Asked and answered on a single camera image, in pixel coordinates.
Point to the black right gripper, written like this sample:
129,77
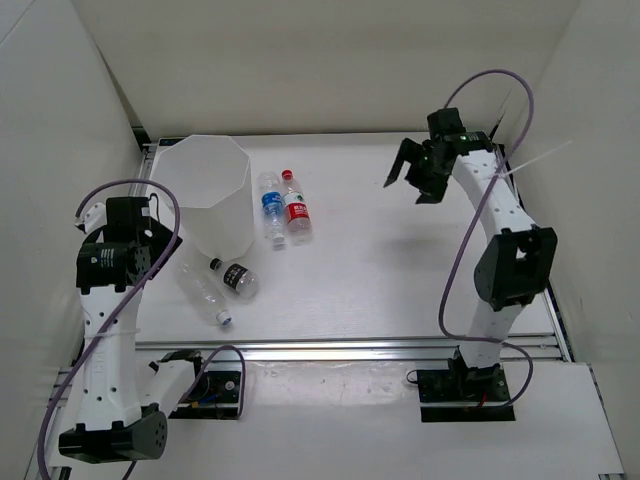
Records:
431,191

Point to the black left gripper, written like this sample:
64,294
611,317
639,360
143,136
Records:
160,240

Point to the clear unlabelled plastic bottle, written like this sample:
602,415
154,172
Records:
203,295

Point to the black label plastic bottle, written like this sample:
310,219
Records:
241,280

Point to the red label plastic bottle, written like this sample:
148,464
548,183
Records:
295,209

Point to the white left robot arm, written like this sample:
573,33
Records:
123,410

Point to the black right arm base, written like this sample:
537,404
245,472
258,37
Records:
442,400

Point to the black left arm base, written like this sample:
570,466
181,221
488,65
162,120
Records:
217,394

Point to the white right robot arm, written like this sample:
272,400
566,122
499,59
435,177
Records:
515,266

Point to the white octagonal plastic bin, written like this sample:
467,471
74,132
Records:
210,176

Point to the blue label plastic bottle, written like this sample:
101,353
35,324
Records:
269,187

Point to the white cable tie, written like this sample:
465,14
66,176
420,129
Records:
503,173

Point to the aluminium front frame rail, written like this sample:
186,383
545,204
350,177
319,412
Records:
419,349

